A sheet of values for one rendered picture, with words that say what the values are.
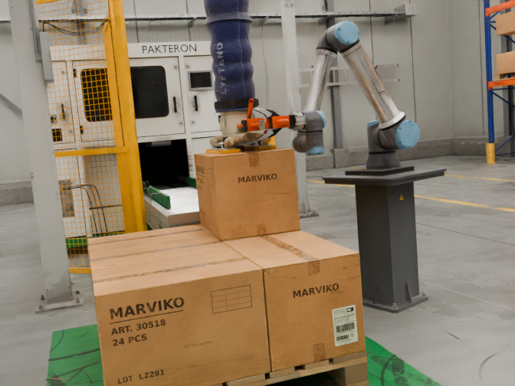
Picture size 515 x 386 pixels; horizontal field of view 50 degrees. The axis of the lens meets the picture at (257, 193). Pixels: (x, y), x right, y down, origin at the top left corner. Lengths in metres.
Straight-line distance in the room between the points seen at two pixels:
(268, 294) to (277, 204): 0.69
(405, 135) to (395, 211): 0.44
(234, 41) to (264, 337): 1.48
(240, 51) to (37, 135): 1.59
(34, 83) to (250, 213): 1.84
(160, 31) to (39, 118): 8.64
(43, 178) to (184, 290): 2.05
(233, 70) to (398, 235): 1.27
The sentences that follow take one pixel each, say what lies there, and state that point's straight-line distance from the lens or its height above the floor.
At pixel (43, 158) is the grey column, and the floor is 0.98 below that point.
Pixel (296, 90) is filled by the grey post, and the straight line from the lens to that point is 6.45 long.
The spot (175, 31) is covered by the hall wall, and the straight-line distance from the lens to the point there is 12.38.
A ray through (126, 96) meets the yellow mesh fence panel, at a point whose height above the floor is 1.35.
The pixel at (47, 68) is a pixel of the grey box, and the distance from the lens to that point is 3.83.
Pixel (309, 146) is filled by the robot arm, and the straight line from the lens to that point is 2.77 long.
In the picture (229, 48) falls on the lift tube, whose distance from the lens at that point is 2.86.
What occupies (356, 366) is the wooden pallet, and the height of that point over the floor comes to 0.09.
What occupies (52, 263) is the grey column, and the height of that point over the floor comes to 0.29.
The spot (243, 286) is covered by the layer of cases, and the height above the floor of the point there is 0.49.
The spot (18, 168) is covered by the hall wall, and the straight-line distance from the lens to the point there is 12.01.
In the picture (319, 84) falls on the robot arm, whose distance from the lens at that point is 2.94.
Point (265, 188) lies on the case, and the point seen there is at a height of 0.77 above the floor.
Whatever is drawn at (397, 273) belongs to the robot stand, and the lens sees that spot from 3.20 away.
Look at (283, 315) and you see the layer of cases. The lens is 2.13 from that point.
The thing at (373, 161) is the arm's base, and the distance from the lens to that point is 3.15.
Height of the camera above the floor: 1.05
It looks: 6 degrees down
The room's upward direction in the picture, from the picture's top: 5 degrees counter-clockwise
